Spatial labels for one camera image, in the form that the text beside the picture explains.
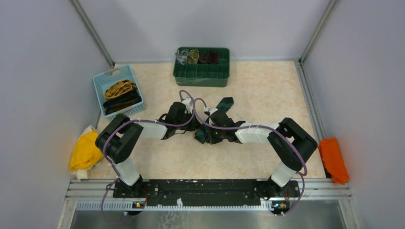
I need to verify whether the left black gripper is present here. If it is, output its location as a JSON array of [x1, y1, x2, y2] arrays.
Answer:
[[175, 110, 202, 132]]

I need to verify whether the green plaid tie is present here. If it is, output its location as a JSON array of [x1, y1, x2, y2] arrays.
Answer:
[[194, 97, 234, 145]]

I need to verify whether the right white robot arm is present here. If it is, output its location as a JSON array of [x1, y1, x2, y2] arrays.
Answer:
[[205, 108, 318, 197]]

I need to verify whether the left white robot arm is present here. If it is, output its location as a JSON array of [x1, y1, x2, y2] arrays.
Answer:
[[95, 98, 201, 198]]

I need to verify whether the green compartment organizer box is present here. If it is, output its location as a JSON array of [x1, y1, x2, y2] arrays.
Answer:
[[172, 46, 230, 87]]

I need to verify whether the silver rolled tie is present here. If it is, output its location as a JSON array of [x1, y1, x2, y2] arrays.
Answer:
[[175, 49, 189, 65]]

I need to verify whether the olive rolled tie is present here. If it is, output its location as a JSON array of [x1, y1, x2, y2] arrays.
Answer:
[[187, 49, 200, 64]]

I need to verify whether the brown rolled tie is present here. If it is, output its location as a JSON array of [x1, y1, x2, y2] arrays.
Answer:
[[198, 52, 209, 64]]

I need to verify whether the light blue plastic basket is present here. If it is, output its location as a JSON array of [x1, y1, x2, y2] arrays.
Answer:
[[93, 64, 146, 120]]

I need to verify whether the yellow patterned tie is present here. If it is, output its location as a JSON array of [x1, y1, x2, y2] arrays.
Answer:
[[104, 80, 138, 101]]

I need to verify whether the dark navy tie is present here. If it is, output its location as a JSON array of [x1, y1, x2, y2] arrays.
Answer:
[[103, 91, 142, 115]]

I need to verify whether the red black rolled tie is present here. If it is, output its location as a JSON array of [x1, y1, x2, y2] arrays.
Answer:
[[208, 51, 219, 65]]

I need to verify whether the yellow cloth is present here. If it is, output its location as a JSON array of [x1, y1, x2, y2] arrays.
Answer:
[[68, 125, 104, 180]]

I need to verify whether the orange cloth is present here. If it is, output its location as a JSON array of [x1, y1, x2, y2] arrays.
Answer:
[[319, 138, 350, 185]]

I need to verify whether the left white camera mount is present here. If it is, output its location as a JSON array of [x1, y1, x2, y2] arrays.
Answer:
[[181, 97, 193, 114]]

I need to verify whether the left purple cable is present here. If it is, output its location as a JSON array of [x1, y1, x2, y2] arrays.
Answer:
[[100, 90, 197, 224]]

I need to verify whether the purple cable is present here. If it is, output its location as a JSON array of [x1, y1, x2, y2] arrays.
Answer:
[[193, 97, 308, 217], [100, 90, 197, 224]]

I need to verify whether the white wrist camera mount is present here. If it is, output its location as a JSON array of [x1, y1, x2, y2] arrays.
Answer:
[[204, 107, 218, 116]]

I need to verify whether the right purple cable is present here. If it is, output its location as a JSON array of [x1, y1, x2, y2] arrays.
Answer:
[[193, 97, 308, 217]]

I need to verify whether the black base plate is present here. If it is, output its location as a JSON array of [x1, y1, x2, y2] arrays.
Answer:
[[113, 179, 299, 207]]

